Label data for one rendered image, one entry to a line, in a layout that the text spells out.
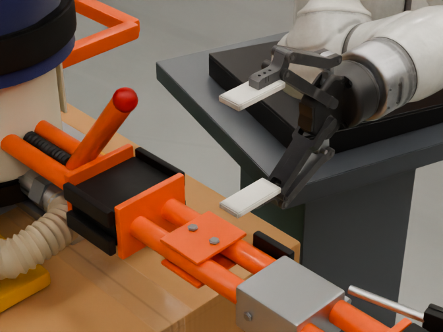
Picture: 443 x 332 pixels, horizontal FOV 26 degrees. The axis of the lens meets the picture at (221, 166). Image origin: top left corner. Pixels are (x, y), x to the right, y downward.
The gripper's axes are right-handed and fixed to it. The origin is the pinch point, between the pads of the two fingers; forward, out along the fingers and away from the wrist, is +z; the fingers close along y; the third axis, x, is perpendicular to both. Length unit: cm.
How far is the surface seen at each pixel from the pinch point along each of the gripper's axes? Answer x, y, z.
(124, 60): 188, 110, -133
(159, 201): -3.2, -2.5, 13.4
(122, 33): 29.3, -1.0, -8.8
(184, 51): 179, 110, -154
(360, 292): -25.1, -3.2, 10.6
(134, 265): 5.6, 12.6, 10.1
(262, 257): -15.6, -2.3, 12.4
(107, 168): 4.4, -2.6, 13.7
